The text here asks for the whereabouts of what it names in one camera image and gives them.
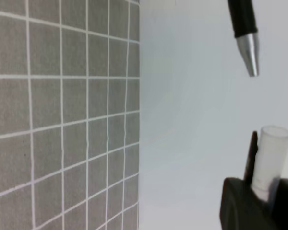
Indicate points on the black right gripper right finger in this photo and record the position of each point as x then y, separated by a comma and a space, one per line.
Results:
279, 216

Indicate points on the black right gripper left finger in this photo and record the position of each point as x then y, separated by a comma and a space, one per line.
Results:
240, 208

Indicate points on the translucent pen cap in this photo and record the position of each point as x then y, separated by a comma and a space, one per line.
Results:
269, 161

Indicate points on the black pen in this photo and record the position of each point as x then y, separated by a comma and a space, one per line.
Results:
246, 33

